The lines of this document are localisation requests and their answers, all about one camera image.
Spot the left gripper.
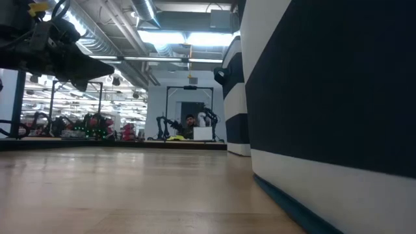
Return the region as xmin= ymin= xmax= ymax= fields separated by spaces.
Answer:
xmin=0 ymin=18 xmax=115 ymax=92

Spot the ceiling tube light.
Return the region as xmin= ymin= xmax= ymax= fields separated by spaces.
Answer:
xmin=89 ymin=55 xmax=224 ymax=64

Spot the ceiling light panel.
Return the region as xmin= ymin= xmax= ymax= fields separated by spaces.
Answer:
xmin=138 ymin=29 xmax=241 ymax=47

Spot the person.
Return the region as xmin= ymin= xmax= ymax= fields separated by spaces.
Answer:
xmin=181 ymin=113 xmax=199 ymax=140

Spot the white box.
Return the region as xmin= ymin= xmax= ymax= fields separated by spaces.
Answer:
xmin=192 ymin=126 xmax=213 ymax=141

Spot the navy white striped fabric basket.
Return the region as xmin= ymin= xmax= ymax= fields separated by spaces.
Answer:
xmin=239 ymin=0 xmax=416 ymax=234
xmin=213 ymin=34 xmax=252 ymax=157

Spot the black background gantry frame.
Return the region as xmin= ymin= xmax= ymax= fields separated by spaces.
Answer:
xmin=48 ymin=80 xmax=104 ymax=137
xmin=164 ymin=85 xmax=215 ymax=142

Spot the silver ceiling duct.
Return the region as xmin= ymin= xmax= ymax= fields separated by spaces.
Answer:
xmin=129 ymin=0 xmax=163 ymax=30

